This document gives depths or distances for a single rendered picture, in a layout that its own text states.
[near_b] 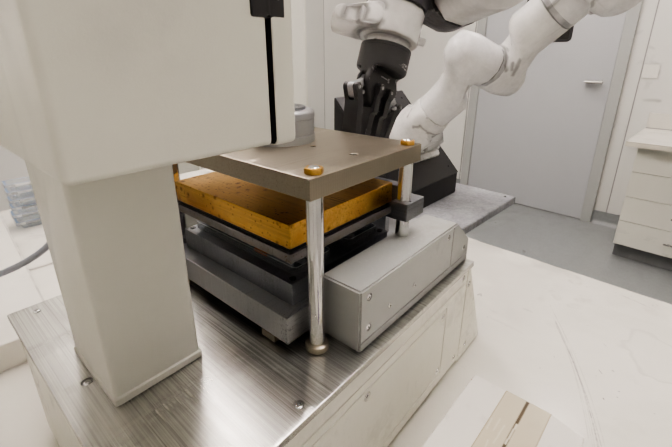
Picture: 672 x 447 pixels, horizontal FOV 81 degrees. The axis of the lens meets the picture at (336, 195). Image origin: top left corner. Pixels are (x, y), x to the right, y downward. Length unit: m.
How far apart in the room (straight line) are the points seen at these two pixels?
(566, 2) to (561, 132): 2.50
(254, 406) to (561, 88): 3.29
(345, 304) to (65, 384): 0.26
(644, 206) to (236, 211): 2.68
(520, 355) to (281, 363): 0.44
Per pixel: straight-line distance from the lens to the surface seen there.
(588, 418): 0.68
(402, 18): 0.59
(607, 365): 0.78
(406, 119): 1.22
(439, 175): 1.32
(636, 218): 2.94
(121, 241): 0.34
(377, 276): 0.39
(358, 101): 0.55
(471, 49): 1.06
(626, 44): 3.37
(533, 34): 1.07
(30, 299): 0.90
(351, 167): 0.35
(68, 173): 0.19
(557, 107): 3.48
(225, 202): 0.43
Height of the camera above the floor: 1.20
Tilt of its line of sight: 20 degrees down
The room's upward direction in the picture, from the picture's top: straight up
